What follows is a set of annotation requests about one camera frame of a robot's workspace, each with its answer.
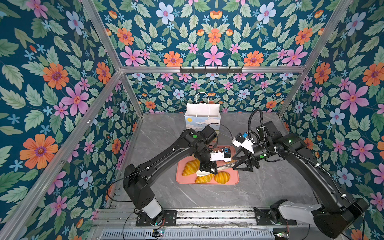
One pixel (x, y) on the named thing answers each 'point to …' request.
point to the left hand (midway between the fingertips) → (218, 168)
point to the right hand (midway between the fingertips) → (234, 160)
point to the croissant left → (191, 167)
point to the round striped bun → (222, 177)
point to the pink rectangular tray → (190, 179)
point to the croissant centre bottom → (204, 179)
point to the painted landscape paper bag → (198, 115)
